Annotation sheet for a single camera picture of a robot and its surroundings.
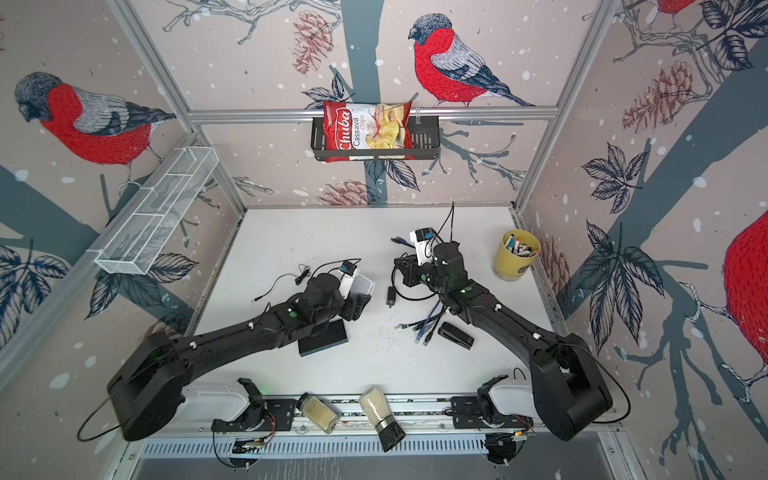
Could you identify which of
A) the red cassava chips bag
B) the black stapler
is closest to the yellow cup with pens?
the black stapler

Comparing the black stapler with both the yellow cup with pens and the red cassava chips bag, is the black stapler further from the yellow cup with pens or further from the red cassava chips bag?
the red cassava chips bag

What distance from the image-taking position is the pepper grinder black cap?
68 centimetres

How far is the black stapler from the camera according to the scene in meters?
0.85

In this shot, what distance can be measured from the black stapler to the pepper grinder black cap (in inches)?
9.7

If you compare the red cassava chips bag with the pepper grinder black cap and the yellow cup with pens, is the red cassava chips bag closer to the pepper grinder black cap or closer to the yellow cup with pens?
the yellow cup with pens

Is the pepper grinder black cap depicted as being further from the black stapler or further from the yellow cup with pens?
the yellow cup with pens

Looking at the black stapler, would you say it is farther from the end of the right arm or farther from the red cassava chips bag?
the red cassava chips bag

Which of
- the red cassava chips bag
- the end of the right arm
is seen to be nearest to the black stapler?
the end of the right arm

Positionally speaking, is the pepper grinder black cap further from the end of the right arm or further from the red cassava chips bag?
the red cassava chips bag

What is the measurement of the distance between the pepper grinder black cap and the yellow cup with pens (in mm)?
539

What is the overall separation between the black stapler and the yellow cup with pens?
256 mm

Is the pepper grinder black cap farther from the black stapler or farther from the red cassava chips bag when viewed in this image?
the red cassava chips bag

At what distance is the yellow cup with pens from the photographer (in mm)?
914

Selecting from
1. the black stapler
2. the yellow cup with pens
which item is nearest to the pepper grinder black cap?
the black stapler
